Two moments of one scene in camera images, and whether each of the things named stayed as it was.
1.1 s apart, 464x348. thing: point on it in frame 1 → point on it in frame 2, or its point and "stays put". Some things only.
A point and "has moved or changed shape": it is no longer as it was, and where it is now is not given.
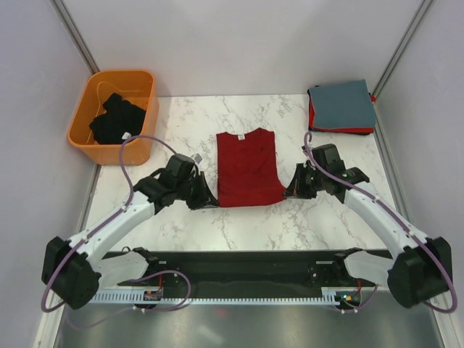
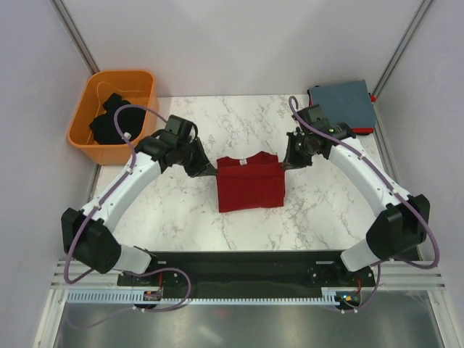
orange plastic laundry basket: x=117 y=105 stays put
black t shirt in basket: x=121 y=120 stays put
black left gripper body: x=183 y=189 → x=184 y=155
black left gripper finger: x=201 y=194 → x=202 y=165
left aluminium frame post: x=66 y=19 stays put
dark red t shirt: x=247 y=173 has moved or changed shape
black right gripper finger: x=294 y=185 → x=289 y=162
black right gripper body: x=312 y=181 → x=304 y=153
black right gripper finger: x=291 y=191 → x=286 y=166
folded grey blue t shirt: x=344 y=104 stays put
